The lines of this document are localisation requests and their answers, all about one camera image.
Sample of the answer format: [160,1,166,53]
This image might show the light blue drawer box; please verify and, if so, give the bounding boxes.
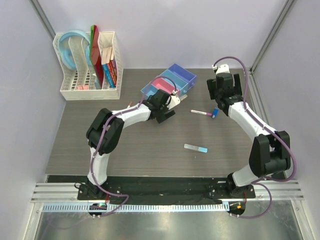
[140,84,158,100]
[160,69,188,97]

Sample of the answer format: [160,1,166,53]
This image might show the pink drawer box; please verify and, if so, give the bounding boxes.
[150,78,175,94]

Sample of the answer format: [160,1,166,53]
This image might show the pink capped white marker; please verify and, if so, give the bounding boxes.
[190,109,212,116]

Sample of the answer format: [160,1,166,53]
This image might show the purple drawer box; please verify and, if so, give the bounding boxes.
[168,63,197,90]

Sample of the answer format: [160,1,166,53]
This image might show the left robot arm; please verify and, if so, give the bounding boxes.
[86,89,181,200]

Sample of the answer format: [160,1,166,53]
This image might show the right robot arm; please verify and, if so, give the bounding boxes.
[206,73,291,198]

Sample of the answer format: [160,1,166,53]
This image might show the blue pencil sharpener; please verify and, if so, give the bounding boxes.
[211,108,219,119]

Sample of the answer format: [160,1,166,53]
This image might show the blue capped glue stick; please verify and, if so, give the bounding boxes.
[183,144,208,153]

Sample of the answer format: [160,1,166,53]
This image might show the stack of books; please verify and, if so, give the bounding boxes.
[101,46,117,89]

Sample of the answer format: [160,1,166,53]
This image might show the red folder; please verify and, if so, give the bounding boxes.
[90,25,104,89]

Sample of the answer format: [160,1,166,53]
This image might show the pink eraser in rack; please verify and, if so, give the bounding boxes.
[77,85,89,91]

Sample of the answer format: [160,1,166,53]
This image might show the white file organizer rack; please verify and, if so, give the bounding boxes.
[53,31,124,101]

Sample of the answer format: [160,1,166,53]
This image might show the light blue headphones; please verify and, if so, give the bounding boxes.
[58,30,92,70]

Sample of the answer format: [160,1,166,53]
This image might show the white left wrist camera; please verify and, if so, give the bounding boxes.
[166,94,181,110]

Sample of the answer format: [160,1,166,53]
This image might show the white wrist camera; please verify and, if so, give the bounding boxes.
[212,63,230,75]
[166,94,181,110]

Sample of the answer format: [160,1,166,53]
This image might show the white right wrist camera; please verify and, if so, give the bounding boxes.
[212,63,230,75]

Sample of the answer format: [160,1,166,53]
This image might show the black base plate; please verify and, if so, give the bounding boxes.
[77,176,256,205]

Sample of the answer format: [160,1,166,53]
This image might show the aluminium rail frame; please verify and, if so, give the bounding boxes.
[31,181,304,216]

